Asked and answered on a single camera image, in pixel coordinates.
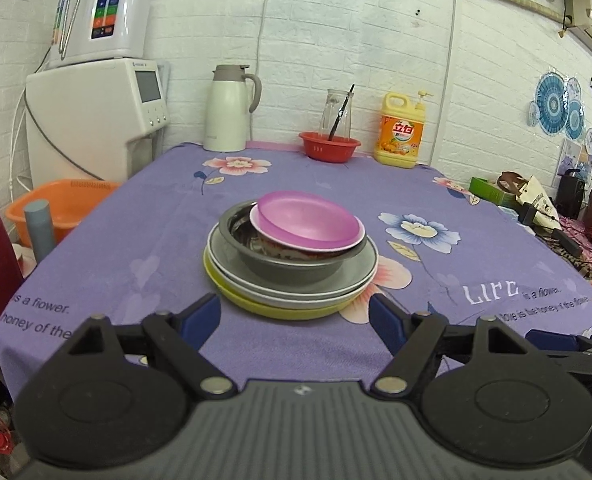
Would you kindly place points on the small blue round wall decoration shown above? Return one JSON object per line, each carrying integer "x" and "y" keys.
{"x": 575, "y": 120}

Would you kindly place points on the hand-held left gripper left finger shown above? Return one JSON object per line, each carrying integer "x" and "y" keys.
{"x": 201, "y": 317}

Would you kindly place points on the white floral plate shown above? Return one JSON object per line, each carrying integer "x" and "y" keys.
{"x": 286, "y": 304}

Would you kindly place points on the green box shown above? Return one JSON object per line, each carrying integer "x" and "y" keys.
{"x": 486, "y": 187}

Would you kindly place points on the grey cylinder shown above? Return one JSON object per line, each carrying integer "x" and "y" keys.
{"x": 40, "y": 230}

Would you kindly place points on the stainless steel bowl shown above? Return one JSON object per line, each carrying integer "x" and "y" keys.
{"x": 276, "y": 267}

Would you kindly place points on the purple plastic bowl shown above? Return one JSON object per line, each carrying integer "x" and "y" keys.
{"x": 306, "y": 220}

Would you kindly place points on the yellow dish soap bottle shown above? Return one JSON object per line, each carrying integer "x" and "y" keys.
{"x": 401, "y": 140}

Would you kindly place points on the large blue round wall decoration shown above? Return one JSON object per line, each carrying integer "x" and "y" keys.
{"x": 552, "y": 102}

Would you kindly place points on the yellow plastic plate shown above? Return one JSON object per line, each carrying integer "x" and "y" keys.
{"x": 286, "y": 314}

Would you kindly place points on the purple floral tablecloth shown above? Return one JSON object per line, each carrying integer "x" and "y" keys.
{"x": 151, "y": 240}

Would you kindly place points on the beige paper bag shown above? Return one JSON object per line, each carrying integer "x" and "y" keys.
{"x": 536, "y": 197}

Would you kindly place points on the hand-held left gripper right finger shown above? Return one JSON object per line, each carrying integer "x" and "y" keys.
{"x": 383, "y": 317}

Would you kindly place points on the white water dispenser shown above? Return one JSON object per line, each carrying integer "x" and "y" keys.
{"x": 86, "y": 120}

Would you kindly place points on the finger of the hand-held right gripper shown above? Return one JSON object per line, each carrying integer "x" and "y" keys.
{"x": 551, "y": 340}

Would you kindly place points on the black charger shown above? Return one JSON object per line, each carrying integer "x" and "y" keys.
{"x": 528, "y": 214}

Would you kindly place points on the glass carafe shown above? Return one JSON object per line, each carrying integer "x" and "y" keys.
{"x": 326, "y": 115}

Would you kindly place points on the white water purifier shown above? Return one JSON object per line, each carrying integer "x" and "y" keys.
{"x": 131, "y": 15}

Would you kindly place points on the white thermal jug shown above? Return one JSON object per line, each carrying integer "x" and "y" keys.
{"x": 223, "y": 115}

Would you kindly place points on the black power adapter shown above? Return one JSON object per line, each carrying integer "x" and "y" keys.
{"x": 567, "y": 242}

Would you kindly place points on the red plastic basket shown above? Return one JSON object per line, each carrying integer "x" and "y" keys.
{"x": 318, "y": 151}

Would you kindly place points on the orange plastic basin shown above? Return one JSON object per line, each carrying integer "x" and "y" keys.
{"x": 71, "y": 205}

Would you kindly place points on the white red-patterned bowl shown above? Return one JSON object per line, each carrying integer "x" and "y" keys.
{"x": 286, "y": 252}

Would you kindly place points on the black straw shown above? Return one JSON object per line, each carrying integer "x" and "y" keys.
{"x": 340, "y": 114}

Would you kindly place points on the pale wall picture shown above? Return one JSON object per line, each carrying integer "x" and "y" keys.
{"x": 569, "y": 157}

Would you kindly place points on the white blue-rimmed plate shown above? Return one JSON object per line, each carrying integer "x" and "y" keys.
{"x": 361, "y": 260}

